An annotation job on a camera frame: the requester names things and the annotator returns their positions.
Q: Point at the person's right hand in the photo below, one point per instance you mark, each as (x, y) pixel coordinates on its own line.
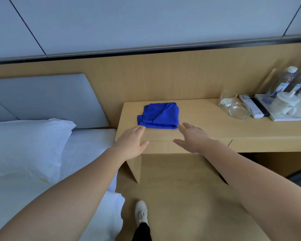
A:
(197, 140)

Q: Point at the person's left hand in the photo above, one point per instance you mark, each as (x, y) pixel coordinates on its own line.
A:
(130, 144)

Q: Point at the person's right thumb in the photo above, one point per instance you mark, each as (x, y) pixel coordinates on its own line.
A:
(180, 142)

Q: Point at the person's left thumb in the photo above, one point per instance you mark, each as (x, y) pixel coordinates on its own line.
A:
(143, 146)

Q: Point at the person's right forearm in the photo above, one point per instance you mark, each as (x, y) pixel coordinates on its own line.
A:
(260, 188)

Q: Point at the person's left forearm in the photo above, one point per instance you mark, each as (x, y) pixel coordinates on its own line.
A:
(65, 198)

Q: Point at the blue folded cloth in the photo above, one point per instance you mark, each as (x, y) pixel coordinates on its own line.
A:
(160, 115)

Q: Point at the light wooden desk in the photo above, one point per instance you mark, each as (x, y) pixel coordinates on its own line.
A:
(208, 120)

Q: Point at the clear drinking glass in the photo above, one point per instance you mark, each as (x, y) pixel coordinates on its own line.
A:
(227, 100)

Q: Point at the white sneaker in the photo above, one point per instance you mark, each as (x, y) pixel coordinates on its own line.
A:
(141, 212)

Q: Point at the clear glass ashtray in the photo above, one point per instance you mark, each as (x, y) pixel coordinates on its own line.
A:
(240, 111)

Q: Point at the white remote control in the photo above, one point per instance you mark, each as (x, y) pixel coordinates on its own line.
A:
(249, 105)

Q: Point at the black trouser leg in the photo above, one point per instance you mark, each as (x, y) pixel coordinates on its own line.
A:
(142, 233)

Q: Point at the white serving tray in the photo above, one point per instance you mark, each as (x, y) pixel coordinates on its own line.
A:
(278, 117)

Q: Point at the grey padded headboard panel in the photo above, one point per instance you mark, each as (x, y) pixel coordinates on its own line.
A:
(0, 112)
(52, 97)

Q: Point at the white pillow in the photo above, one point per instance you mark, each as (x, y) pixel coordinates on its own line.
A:
(22, 145)

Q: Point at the dark metal wall rail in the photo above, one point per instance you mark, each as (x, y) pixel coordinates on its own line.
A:
(150, 49)

